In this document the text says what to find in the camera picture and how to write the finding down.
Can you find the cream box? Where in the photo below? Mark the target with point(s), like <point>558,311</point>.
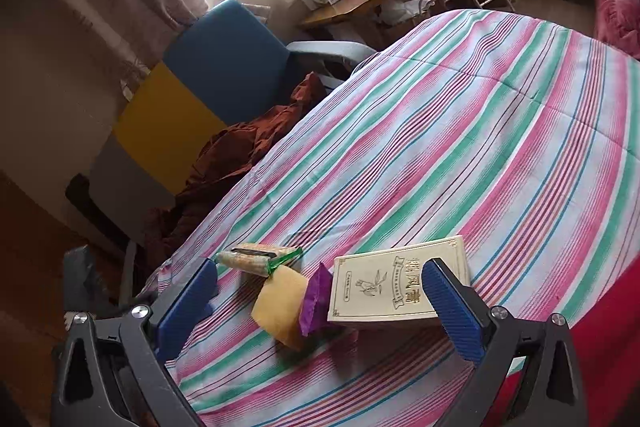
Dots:
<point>380,287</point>

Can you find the white plastic bag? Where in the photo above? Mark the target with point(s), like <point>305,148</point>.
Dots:
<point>397,12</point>

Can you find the yellow and purple snack packet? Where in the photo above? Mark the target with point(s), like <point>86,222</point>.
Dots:
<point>280,302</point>

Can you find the striped bed sheet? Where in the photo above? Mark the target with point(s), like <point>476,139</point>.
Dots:
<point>450,132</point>

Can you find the rust brown cloth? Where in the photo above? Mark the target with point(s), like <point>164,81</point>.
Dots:
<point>225,157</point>

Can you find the grey yellow blue covered chair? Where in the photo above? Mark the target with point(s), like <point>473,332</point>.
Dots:
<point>200,57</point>

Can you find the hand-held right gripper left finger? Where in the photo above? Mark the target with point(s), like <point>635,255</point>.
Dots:
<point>185,307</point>

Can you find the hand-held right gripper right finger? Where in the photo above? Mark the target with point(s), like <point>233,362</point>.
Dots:
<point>450,302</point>

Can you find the clear snack packet green end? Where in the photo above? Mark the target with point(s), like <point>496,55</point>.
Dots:
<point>250,259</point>

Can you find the red quilt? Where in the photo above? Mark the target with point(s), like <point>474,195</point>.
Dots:
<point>617,2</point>

